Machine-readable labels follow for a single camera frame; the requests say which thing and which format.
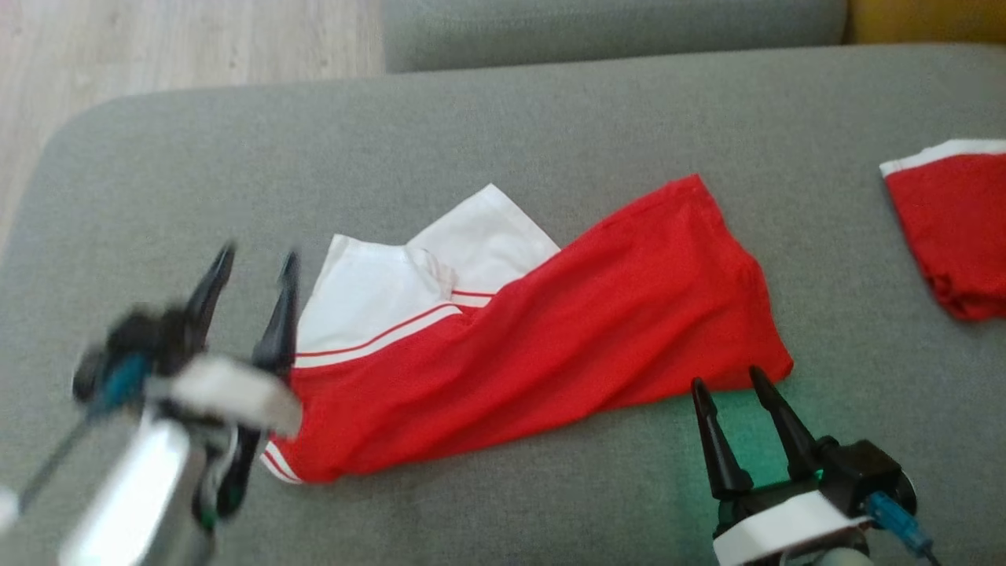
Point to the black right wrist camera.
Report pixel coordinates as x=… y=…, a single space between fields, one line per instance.
x=864 y=472

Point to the blue right gripper plug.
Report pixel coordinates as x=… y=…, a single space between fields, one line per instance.
x=896 y=519

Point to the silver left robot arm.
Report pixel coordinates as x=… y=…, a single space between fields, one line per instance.
x=134 y=503

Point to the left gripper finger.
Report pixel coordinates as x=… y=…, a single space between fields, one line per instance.
x=206 y=299
x=279 y=322

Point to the red garment with white trim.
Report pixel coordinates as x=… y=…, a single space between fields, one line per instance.
x=959 y=228

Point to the blue left gripper plug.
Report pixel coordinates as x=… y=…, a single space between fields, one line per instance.
x=122 y=381

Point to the grey fabric sofa seat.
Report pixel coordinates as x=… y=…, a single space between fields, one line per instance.
x=550 y=511

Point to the blue gripper plug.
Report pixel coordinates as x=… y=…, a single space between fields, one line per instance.
x=122 y=381
x=896 y=519

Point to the red white panelled striped garment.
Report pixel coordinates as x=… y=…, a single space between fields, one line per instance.
x=589 y=314

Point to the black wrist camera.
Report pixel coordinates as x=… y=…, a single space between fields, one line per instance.
x=864 y=472
x=134 y=338

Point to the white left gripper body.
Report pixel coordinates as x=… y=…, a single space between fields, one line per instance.
x=228 y=393

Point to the mustard yellow cushion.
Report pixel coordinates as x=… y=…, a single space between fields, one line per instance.
x=927 y=20

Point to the grey sofa side cushion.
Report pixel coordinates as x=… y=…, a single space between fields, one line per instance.
x=613 y=31

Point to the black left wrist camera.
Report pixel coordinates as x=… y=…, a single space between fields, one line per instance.
x=134 y=338

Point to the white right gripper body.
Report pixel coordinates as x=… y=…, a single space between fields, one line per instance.
x=786 y=527

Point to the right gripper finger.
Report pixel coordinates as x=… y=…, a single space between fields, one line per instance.
x=719 y=448
x=790 y=432

